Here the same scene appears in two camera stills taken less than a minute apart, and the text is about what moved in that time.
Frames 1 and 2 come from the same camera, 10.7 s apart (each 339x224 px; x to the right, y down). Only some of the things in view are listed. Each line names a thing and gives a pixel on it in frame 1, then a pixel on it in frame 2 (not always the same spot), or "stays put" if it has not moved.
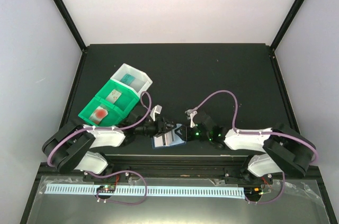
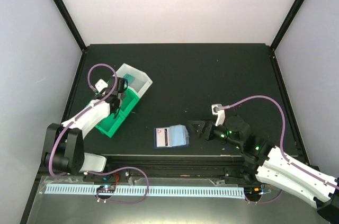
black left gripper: x=162 y=124 -> x=122 y=95
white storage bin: x=132 y=77 stays put
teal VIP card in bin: x=127 y=79 stays put
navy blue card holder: x=169 y=139 stays put
